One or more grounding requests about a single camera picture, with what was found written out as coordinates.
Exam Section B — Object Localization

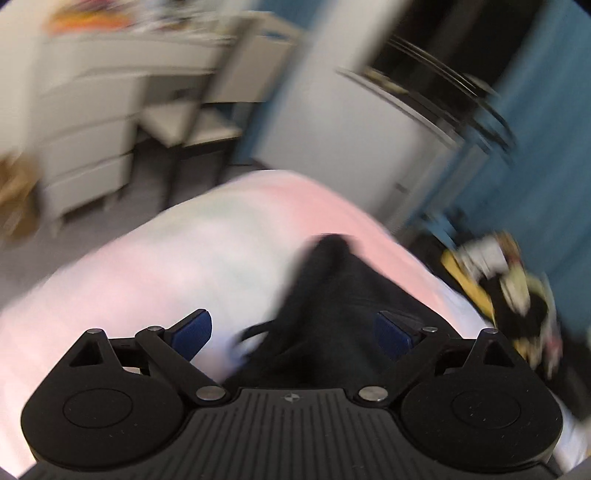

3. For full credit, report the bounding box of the dark navy garment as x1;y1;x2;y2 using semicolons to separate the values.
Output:
223;235;459;392

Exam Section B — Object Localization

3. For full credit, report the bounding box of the pile of mixed clothes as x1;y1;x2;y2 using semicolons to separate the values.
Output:
440;232;563;379

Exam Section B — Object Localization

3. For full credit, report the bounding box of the black clothes rack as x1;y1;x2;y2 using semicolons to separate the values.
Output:
341;35;517;155

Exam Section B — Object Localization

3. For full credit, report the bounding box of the white bed sheet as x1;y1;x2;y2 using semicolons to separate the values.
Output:
1;171;590;479

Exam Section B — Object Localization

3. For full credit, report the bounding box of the blue curtain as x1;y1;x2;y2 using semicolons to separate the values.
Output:
427;1;590;334

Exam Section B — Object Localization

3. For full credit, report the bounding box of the white drawer cabinet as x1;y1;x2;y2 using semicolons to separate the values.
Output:
29;11;260;232

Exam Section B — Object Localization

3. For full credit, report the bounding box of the white chair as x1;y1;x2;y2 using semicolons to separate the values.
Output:
137;11;304;210

